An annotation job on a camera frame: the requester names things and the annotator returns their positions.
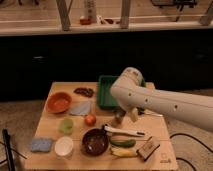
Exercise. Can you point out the dark grapes bunch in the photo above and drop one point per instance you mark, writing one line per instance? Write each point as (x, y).
(87, 92)

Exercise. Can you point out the white handled knife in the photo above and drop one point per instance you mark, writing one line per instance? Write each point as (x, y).
(121, 131)

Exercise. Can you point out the black tripod stand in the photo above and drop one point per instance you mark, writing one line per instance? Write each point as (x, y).
(8, 151)

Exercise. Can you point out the grey blue cloth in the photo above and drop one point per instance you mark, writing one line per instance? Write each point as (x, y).
(81, 108)

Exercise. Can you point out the silver spoon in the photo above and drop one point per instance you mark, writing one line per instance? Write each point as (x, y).
(149, 114)

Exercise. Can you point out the green cucumber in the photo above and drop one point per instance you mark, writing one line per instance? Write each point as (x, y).
(126, 143)

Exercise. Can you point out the yellow banana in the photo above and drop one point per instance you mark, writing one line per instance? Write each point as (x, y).
(121, 152)

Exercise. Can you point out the red orange apple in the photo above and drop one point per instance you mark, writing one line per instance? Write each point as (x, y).
(90, 120)

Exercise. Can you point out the white paper cup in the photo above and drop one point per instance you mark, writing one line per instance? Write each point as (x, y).
(64, 146)

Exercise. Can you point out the orange bowl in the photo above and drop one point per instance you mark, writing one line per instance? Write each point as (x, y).
(58, 102)

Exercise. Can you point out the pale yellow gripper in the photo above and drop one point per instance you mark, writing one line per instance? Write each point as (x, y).
(133, 114)

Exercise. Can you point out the green plastic cup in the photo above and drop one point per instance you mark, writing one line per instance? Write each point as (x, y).
(66, 126)

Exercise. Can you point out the dark red bowl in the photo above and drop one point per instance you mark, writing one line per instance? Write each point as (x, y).
(95, 142)

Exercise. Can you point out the white bottle on shelf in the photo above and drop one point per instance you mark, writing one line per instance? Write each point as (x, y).
(90, 10)

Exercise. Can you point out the blue sponge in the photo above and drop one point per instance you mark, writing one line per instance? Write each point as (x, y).
(41, 145)

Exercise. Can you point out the small dark metal cup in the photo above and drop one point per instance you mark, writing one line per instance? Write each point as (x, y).
(119, 115)

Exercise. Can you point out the red object on shelf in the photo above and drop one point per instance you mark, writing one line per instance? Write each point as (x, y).
(84, 21)

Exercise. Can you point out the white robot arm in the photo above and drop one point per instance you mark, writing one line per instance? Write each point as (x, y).
(196, 110)

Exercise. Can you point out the green plastic tray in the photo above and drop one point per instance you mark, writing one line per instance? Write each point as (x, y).
(104, 98)

